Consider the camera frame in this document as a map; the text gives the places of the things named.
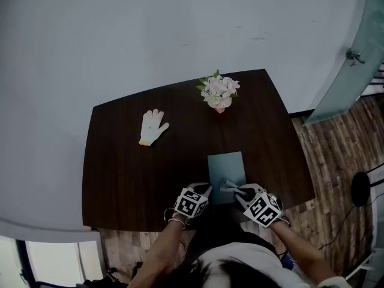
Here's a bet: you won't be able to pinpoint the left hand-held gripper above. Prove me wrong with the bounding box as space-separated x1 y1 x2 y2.
173 181 214 220

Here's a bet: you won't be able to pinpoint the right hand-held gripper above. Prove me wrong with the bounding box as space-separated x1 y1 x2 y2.
234 182 284 230

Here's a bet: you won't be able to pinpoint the grey rag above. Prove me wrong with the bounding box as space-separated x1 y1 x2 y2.
220 179 250 200

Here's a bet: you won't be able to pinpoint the grey-blue notebook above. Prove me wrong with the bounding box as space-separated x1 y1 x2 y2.
207 151 247 206

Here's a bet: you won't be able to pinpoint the person's left forearm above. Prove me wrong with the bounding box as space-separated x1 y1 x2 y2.
128 217 188 288

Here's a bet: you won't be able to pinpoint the person's right forearm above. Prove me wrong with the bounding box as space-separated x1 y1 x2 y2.
268 219 337 288

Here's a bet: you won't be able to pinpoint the person's white shirt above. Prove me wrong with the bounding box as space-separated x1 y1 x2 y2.
194 241 353 288

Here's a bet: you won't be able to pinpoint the white work glove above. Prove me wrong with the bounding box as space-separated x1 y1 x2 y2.
138 109 170 146

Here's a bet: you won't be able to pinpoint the pink flowers in pot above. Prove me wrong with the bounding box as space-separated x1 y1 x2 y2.
196 68 241 113

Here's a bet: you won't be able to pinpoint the black standing fan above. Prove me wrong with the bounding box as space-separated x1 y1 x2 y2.
350 163 384 208

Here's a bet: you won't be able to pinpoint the frosted glass door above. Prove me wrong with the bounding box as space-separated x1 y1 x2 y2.
302 0 384 127

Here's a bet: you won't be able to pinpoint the black framed window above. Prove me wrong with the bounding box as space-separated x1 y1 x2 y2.
0 235 103 288

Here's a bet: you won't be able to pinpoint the thin wrist bracelet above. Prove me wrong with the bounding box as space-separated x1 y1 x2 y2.
167 217 187 230

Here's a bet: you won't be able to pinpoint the black floor cable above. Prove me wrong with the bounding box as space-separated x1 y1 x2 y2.
317 204 356 250

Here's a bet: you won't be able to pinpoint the metal door handle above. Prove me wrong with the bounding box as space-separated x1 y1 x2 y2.
345 49 366 67

